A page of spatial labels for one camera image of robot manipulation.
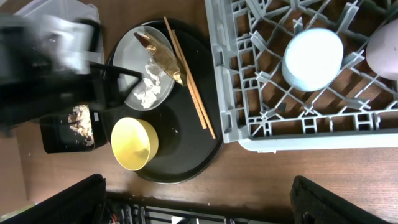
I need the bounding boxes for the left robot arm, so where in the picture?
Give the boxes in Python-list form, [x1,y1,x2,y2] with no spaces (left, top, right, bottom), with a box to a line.
[1,14,142,136]

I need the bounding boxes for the food scraps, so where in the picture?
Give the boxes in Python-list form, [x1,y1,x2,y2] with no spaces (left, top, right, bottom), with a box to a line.
[68,105,95,146]

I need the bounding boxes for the grey dishwasher rack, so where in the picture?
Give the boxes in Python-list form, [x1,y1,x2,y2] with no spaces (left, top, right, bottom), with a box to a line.
[205,0,397,152]

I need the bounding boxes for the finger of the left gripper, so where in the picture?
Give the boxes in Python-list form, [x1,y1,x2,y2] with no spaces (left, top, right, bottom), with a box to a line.
[90,62,142,110]

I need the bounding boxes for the wooden chopstick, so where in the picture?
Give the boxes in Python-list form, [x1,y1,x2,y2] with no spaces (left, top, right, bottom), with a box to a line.
[164,16,216,139]
[172,30,207,129]

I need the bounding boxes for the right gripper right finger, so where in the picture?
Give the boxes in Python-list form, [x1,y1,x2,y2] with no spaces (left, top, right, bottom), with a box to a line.
[290,175,389,224]

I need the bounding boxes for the yellow bowl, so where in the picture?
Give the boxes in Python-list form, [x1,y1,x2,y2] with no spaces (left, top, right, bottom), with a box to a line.
[111,117,159,171]

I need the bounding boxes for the round black tray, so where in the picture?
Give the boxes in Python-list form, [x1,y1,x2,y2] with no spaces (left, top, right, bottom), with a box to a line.
[102,19,223,184]

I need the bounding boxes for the blue cup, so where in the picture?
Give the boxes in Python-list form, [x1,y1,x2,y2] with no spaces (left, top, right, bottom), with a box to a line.
[282,28,344,91]

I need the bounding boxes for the black rectangular tray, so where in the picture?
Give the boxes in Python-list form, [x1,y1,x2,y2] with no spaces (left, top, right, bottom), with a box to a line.
[39,108,107,154]

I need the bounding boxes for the gold foil wrapper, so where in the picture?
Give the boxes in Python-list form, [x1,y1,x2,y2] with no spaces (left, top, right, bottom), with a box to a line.
[134,32,187,86]

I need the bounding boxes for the black metal frame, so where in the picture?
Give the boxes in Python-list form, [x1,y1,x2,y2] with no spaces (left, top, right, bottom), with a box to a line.
[106,192,293,224]

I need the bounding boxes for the white tissue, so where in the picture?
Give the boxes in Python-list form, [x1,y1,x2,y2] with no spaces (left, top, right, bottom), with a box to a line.
[132,58,166,109]

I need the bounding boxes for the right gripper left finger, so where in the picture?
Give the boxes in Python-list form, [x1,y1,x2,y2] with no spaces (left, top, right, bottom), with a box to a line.
[3,174,106,224]

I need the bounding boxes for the pink cup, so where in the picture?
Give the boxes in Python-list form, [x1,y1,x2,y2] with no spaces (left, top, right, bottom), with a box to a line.
[366,19,397,80]

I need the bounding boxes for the clear plastic bin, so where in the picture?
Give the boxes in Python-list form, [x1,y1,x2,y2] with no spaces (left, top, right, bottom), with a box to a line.
[15,0,104,75]

